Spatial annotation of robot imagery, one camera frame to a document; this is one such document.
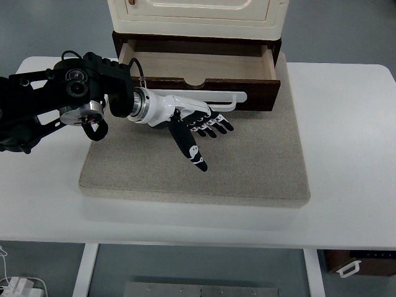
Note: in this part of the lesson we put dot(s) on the dark wooden drawer white handle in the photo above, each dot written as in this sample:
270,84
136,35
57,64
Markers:
184,65

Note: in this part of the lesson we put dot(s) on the brown box white handle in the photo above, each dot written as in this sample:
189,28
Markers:
364,262

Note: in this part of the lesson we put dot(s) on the grey metal plate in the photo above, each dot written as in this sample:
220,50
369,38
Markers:
171,289

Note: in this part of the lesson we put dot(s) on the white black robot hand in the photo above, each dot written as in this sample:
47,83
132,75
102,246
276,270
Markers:
153,109

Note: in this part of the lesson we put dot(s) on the beige stone slab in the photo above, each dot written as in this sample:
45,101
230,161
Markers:
260,163

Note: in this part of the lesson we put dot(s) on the dark wooden drawer housing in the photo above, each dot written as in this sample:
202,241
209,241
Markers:
198,41

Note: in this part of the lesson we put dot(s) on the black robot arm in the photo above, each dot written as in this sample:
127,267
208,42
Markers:
76,92

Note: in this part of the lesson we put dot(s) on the white table frame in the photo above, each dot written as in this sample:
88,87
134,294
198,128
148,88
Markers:
87,263

